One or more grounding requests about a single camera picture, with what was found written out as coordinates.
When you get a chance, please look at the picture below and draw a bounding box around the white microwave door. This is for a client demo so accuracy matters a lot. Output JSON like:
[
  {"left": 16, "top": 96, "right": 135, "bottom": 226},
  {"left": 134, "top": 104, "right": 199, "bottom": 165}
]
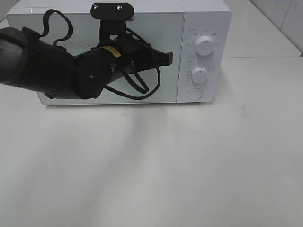
[{"left": 7, "top": 13, "right": 184, "bottom": 105}]

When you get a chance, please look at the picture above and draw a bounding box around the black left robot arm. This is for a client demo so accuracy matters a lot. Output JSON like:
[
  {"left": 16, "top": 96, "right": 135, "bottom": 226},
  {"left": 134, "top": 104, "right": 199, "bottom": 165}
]
[{"left": 0, "top": 27, "right": 173, "bottom": 100}]

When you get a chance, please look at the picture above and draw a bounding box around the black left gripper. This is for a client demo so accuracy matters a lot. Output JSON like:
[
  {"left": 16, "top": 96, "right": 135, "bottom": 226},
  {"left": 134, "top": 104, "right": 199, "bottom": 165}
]
[{"left": 75, "top": 37, "right": 173, "bottom": 99}]

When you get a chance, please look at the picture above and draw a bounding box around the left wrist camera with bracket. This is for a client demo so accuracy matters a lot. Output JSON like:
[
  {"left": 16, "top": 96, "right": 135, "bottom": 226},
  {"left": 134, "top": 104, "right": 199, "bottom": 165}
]
[{"left": 90, "top": 2, "right": 134, "bottom": 47}]

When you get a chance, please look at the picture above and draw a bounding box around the lower white timer knob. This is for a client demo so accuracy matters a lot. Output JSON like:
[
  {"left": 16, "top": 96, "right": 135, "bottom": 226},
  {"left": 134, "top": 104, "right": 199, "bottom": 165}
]
[{"left": 191, "top": 66, "right": 209, "bottom": 84}]

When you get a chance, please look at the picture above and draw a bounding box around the upper white power knob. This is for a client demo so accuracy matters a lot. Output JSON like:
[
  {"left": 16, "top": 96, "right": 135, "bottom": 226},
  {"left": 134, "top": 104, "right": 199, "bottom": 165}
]
[{"left": 194, "top": 34, "right": 214, "bottom": 56}]

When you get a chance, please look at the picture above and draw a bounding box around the white microwave oven body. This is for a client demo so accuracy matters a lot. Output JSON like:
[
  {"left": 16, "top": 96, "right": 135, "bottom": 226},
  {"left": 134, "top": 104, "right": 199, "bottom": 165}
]
[{"left": 6, "top": 0, "right": 232, "bottom": 103}]

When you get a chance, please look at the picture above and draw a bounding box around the round white door button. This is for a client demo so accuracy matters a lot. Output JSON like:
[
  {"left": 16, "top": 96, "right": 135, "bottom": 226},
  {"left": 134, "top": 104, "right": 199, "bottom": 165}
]
[{"left": 188, "top": 88, "right": 203, "bottom": 100}]

